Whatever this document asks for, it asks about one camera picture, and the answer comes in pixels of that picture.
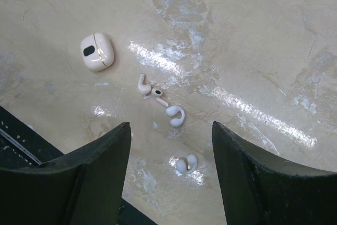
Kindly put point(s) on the white clip earbud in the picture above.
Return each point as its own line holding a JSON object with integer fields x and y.
{"x": 177, "y": 115}
{"x": 187, "y": 165}

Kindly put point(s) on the pink stem earbud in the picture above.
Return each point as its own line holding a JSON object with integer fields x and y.
{"x": 143, "y": 88}
{"x": 157, "y": 95}

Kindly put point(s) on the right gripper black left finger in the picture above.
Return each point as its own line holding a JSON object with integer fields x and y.
{"x": 82, "y": 187}

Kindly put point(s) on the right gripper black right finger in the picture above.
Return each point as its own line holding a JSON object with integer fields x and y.
{"x": 259, "y": 187}

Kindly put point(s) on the pink stem earbud upper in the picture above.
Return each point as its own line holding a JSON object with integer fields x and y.
{"x": 143, "y": 88}

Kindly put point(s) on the pink stem earbud lower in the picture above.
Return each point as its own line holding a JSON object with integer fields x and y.
{"x": 157, "y": 95}

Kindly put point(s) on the pink earbud charging case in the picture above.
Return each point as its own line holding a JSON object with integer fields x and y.
{"x": 97, "y": 51}

